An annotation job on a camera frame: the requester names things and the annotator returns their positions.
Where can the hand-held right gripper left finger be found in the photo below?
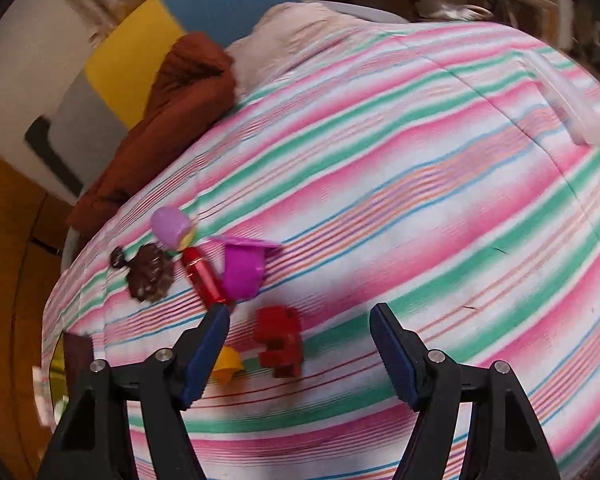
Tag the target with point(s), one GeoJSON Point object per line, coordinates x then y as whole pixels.
{"type": "Point", "coordinates": [207, 355]}

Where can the brown carved wooden ornament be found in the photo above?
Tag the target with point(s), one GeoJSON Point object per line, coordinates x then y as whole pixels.
{"type": "Point", "coordinates": [150, 270]}

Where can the purple toy egg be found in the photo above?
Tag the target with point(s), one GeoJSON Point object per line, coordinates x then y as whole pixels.
{"type": "Point", "coordinates": [170, 227]}

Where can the magenta plastic cup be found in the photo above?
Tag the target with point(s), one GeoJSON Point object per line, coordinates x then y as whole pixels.
{"type": "Point", "coordinates": [242, 270]}

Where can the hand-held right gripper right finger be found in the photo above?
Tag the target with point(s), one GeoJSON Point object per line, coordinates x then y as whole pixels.
{"type": "Point", "coordinates": [395, 355]}

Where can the red toy block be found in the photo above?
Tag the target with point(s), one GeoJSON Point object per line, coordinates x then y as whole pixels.
{"type": "Point", "coordinates": [280, 340]}

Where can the pale pink pillow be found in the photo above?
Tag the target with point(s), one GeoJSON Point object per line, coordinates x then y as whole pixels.
{"type": "Point", "coordinates": [290, 35]}

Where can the small yellow cup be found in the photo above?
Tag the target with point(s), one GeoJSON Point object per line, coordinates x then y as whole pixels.
{"type": "Point", "coordinates": [226, 365]}

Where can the rust brown padded jacket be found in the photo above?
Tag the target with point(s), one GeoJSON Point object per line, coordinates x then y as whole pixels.
{"type": "Point", "coordinates": [170, 110]}

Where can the red cylinder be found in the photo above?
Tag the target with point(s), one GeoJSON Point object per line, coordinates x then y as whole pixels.
{"type": "Point", "coordinates": [205, 275]}

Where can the striped pink green blanket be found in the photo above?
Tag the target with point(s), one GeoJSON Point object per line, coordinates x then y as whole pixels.
{"type": "Point", "coordinates": [405, 185]}

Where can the grey yellow blue headboard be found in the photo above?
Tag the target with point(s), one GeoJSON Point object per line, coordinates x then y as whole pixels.
{"type": "Point", "coordinates": [130, 60]}

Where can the clear plastic container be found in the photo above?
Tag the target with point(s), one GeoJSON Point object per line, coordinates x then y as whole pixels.
{"type": "Point", "coordinates": [570, 105]}

